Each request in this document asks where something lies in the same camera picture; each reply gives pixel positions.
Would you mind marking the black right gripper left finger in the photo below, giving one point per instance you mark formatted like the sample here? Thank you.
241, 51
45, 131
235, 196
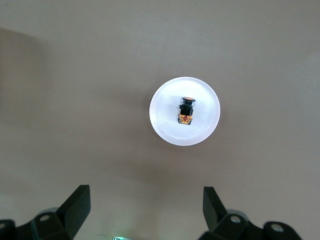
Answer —
72, 215

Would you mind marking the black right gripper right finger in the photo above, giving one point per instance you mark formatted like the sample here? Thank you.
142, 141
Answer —
216, 217

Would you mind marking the orange push-button switch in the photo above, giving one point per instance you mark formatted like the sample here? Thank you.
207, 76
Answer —
186, 111

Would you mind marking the pink round plate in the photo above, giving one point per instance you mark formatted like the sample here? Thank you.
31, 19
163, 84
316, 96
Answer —
200, 130

